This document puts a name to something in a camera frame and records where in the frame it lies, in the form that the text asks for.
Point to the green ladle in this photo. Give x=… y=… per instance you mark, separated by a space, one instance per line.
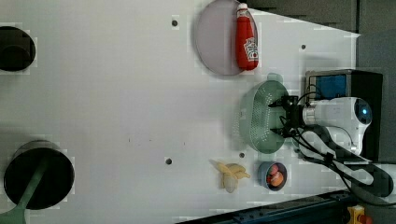
x=17 y=214

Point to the blue bowl with fruit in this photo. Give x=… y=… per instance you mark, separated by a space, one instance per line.
x=272 y=175

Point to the red ketchup bottle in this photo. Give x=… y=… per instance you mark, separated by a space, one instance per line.
x=246 y=49

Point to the black pot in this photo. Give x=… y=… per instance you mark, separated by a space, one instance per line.
x=56 y=182

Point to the green plastic strainer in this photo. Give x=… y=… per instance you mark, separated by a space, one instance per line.
x=257 y=118

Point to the grey round plate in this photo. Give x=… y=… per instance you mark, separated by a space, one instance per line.
x=215 y=34

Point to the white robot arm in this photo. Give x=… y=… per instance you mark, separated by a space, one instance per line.
x=331 y=133

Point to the peeled toy banana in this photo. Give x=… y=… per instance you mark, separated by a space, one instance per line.
x=230 y=174

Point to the yellow red emergency button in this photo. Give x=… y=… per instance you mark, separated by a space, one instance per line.
x=358 y=216

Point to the black round container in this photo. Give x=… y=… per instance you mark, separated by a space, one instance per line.
x=17 y=49

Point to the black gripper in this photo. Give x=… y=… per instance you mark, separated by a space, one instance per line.
x=294 y=115

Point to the silver toaster oven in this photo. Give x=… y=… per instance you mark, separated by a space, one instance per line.
x=326 y=85

